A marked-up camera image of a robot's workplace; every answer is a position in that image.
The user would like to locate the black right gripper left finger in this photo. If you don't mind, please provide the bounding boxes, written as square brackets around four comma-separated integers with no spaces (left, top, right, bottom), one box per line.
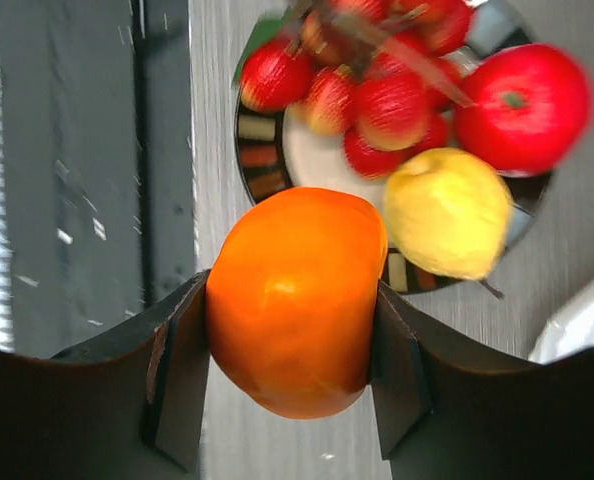
[0,273,209,479]

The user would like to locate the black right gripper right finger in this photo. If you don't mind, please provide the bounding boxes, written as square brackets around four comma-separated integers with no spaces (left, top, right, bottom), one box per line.
[371,284,594,479]

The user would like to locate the white plastic bag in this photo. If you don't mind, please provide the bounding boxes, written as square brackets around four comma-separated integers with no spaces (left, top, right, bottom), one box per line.
[528,279,594,364]

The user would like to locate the fake orange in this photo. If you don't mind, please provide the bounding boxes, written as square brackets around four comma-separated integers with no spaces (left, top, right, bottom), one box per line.
[206,187,388,420]

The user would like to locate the fake yellow lemon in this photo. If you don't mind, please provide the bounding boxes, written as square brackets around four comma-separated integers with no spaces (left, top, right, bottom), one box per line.
[383,147,514,281]

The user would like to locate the fake red apple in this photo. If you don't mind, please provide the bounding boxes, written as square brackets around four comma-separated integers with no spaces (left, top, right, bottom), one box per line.
[454,43,594,177]

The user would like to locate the fake red cherry bunch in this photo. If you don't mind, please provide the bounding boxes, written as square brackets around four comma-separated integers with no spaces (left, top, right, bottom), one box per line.
[233,1,472,181]

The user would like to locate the patterned round plate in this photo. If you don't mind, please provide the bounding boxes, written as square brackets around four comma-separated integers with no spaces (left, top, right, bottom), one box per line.
[219,15,550,293]

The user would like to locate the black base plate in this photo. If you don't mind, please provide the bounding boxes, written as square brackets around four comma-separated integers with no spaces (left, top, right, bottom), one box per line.
[0,1,195,358]

